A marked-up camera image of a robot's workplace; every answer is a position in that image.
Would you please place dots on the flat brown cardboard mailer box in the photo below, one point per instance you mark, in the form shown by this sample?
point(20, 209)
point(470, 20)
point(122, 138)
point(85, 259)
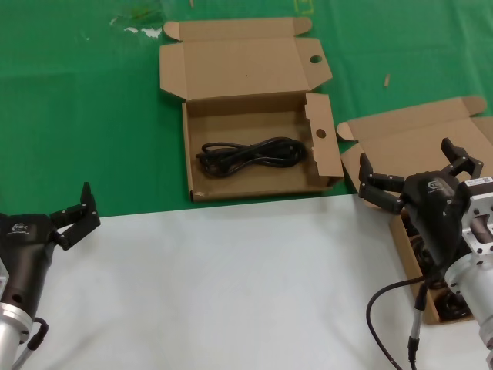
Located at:
point(239, 69)
point(400, 135)

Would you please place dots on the flat wooden stick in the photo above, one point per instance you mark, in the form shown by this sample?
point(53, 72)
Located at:
point(386, 80)

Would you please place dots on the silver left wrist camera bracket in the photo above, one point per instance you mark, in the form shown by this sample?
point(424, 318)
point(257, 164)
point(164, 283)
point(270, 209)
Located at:
point(3, 277)

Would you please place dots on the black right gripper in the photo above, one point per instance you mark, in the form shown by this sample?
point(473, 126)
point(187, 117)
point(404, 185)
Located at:
point(431, 208)

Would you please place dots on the green table cloth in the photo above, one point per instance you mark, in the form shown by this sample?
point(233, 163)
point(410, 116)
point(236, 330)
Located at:
point(77, 115)

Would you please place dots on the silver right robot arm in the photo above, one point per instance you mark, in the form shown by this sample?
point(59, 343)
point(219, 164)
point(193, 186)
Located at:
point(477, 300)

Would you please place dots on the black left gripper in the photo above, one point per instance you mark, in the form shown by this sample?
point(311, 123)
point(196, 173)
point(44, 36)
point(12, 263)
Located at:
point(27, 250)

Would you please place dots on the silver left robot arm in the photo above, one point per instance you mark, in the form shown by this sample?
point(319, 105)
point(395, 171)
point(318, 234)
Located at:
point(11, 335)

